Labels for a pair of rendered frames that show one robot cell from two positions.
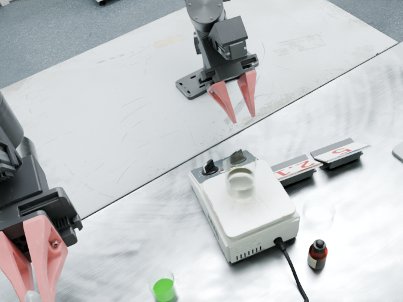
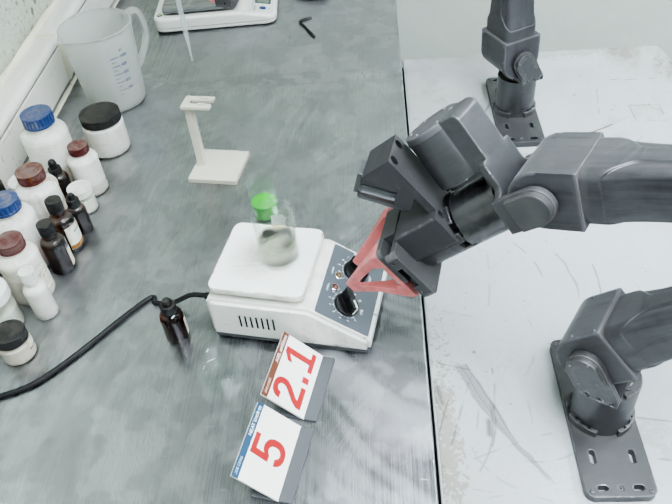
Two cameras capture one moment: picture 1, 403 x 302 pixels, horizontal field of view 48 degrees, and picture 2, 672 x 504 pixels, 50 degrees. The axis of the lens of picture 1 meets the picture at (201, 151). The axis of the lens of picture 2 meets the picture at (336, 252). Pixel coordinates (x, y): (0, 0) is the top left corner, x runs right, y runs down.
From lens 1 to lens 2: 0.99 m
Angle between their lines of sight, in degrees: 73
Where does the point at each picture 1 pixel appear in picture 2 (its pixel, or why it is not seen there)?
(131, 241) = (348, 207)
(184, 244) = not seen: hidden behind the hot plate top
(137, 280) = (302, 199)
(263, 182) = (268, 278)
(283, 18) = not seen: outside the picture
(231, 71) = (389, 224)
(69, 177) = not seen: hidden behind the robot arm
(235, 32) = (373, 162)
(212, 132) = (452, 340)
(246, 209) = (252, 248)
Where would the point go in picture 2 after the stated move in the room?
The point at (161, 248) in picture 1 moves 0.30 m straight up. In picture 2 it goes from (318, 225) to (294, 34)
